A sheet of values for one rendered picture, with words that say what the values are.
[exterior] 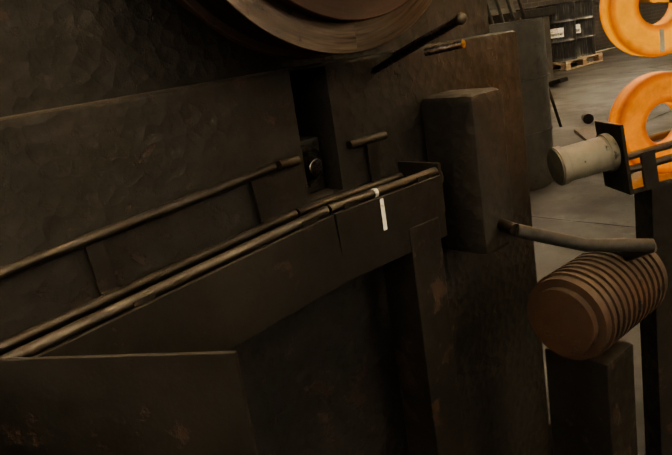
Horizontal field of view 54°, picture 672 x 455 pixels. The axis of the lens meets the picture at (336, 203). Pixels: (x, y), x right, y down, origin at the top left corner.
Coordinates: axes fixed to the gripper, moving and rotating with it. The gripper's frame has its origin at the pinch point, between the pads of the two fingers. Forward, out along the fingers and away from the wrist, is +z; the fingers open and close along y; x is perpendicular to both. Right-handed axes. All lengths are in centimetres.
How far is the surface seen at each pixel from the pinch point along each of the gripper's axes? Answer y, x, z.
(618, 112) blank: -7.1, -16.6, -1.7
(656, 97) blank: -1.4, -15.2, -2.2
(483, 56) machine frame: -22.0, -6.7, 13.2
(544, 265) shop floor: 32, -96, 121
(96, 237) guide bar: -78, -14, -28
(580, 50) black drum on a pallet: 460, -112, 934
